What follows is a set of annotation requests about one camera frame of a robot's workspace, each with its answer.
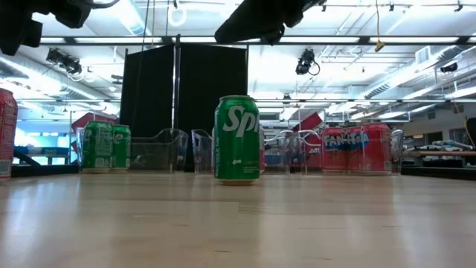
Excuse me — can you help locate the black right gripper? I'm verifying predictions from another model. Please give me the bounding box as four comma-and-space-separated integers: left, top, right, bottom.
214, 0, 327, 46

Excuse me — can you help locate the green Sprite soda can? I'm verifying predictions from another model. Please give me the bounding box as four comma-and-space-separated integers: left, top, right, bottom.
213, 95, 260, 186
81, 120, 115, 173
111, 124, 132, 173

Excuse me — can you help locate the clear plastic bin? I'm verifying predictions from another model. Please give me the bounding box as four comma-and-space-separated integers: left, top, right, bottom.
75, 126, 190, 174
191, 128, 298, 175
293, 124, 405, 176

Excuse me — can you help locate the orange Fanta soda can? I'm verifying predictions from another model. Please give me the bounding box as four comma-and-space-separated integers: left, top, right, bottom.
0, 87, 19, 182
345, 127, 367, 173
320, 127, 349, 173
362, 123, 393, 174

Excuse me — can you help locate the black folding partition screen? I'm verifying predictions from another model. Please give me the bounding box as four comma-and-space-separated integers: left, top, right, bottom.
118, 43, 249, 173

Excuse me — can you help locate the black overhead rig beam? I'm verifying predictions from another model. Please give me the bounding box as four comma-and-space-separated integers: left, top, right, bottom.
0, 35, 476, 47

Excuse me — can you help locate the red storage bin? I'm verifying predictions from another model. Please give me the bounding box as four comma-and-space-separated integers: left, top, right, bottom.
292, 112, 324, 133
70, 111, 120, 132

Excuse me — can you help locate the black ceiling spotlight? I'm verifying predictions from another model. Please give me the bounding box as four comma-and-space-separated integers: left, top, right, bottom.
45, 47, 83, 76

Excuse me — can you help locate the wooden workbench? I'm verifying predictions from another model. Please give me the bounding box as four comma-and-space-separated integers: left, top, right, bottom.
400, 148, 476, 158

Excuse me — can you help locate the teal white device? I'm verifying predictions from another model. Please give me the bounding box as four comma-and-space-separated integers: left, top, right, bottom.
423, 139, 466, 152

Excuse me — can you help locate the black overhead camera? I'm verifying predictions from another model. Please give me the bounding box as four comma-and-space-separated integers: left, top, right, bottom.
295, 48, 321, 77

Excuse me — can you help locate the black horizontal frame bar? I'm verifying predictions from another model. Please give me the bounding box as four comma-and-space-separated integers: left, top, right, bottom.
248, 98, 476, 104

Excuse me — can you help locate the yellow hanging cord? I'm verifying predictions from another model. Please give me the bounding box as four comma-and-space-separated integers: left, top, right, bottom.
373, 0, 387, 53

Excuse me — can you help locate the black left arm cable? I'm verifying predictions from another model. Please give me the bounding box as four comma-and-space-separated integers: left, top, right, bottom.
91, 0, 122, 10

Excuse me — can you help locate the black aluminium table frame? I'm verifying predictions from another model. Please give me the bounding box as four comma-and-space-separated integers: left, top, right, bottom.
10, 163, 476, 182

